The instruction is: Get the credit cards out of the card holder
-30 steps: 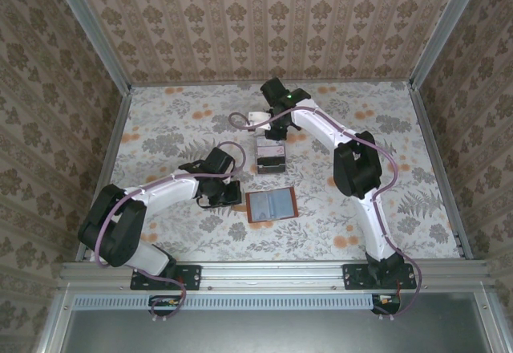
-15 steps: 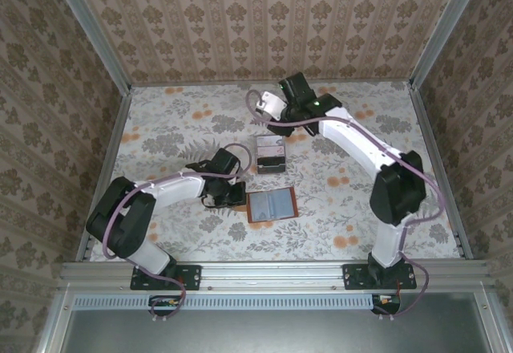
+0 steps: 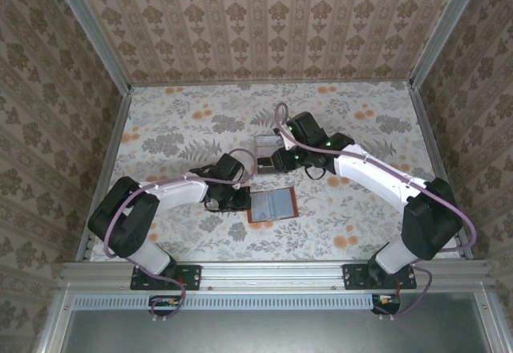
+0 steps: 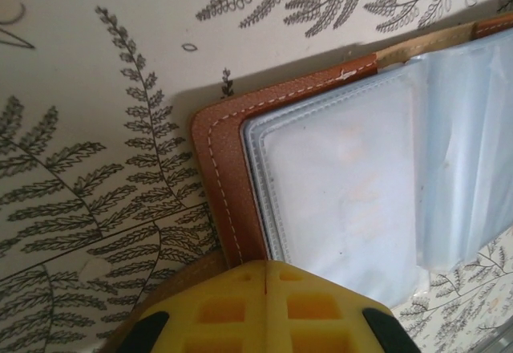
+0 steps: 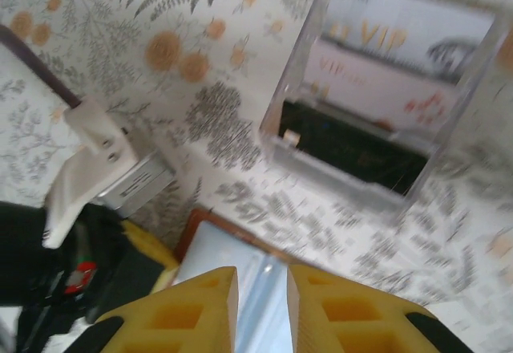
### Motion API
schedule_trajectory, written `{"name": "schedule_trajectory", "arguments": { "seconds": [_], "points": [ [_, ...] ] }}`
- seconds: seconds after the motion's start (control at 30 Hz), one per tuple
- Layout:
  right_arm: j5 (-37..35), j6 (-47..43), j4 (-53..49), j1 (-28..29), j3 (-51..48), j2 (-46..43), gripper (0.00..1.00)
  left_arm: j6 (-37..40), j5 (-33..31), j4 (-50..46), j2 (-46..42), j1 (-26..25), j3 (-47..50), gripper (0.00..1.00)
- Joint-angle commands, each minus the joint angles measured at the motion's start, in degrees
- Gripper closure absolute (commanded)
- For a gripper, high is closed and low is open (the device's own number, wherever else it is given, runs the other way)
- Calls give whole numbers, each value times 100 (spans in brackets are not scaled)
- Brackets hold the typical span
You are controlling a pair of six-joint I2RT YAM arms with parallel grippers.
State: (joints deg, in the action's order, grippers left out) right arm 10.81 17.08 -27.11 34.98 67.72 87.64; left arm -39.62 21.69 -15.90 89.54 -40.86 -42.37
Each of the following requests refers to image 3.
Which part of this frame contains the black power connector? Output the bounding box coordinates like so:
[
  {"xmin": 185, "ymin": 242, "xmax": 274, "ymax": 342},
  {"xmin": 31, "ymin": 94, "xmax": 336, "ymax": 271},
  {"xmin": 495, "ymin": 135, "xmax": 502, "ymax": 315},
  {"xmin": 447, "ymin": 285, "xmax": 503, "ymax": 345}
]
[
  {"xmin": 148, "ymin": 294, "xmax": 181, "ymax": 316},
  {"xmin": 371, "ymin": 293, "xmax": 402, "ymax": 314}
]

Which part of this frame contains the brown leather card holder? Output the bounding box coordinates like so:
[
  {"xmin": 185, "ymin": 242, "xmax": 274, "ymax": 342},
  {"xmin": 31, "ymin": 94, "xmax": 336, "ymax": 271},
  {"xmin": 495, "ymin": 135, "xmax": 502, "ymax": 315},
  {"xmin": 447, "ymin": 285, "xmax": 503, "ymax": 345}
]
[{"xmin": 246, "ymin": 186, "xmax": 299, "ymax": 225}]

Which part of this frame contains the clear acrylic box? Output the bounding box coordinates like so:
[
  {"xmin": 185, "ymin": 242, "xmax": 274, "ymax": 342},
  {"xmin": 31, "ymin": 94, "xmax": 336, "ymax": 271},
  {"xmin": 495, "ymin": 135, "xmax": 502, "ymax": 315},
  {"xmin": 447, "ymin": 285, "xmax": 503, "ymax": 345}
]
[{"xmin": 253, "ymin": 133, "xmax": 288, "ymax": 177}]

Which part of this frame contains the slotted grey cable duct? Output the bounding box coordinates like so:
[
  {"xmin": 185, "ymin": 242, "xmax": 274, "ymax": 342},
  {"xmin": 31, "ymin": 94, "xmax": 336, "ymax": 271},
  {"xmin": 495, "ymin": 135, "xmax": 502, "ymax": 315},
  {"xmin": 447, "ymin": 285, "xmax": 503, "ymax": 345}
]
[{"xmin": 74, "ymin": 293, "xmax": 380, "ymax": 310}]

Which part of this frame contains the aluminium side rail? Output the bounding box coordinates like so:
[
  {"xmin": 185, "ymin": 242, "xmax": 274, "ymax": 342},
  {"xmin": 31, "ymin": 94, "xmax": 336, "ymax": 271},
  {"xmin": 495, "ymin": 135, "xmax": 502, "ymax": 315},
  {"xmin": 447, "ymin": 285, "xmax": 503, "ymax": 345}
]
[
  {"xmin": 408, "ymin": 83, "xmax": 476, "ymax": 260},
  {"xmin": 75, "ymin": 86, "xmax": 133, "ymax": 264}
]

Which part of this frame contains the aluminium mounting rail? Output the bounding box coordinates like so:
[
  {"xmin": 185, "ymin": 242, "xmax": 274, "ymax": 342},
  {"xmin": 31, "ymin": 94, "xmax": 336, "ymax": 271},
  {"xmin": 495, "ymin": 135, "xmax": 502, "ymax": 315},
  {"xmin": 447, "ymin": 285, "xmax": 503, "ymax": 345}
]
[{"xmin": 58, "ymin": 260, "xmax": 492, "ymax": 290}]

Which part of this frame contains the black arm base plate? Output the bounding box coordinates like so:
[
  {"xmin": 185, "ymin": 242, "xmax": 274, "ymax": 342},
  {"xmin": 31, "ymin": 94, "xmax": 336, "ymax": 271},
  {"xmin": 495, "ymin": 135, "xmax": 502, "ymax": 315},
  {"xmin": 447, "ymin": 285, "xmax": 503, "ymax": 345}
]
[
  {"xmin": 130, "ymin": 264, "xmax": 201, "ymax": 292},
  {"xmin": 342, "ymin": 263, "xmax": 418, "ymax": 291}
]

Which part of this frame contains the floral patterned table cover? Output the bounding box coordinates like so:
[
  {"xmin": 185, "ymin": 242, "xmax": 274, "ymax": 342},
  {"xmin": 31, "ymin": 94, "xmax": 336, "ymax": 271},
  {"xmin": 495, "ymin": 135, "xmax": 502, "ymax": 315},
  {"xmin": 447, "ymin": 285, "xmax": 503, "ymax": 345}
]
[{"xmin": 90, "ymin": 81, "xmax": 462, "ymax": 264}]

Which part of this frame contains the aluminium frame post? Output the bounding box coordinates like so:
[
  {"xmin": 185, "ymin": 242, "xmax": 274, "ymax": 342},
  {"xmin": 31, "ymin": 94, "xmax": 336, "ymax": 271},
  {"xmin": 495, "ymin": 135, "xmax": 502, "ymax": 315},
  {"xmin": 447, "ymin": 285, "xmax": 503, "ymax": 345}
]
[
  {"xmin": 55, "ymin": 0, "xmax": 133, "ymax": 93},
  {"xmin": 408, "ymin": 0, "xmax": 490, "ymax": 89}
]

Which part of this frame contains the grey metal panel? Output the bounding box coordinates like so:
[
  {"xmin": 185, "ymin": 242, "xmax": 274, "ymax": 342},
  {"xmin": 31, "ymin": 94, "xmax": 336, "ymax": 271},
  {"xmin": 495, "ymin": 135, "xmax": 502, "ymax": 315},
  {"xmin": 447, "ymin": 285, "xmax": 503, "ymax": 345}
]
[{"xmin": 59, "ymin": 308, "xmax": 498, "ymax": 353}]

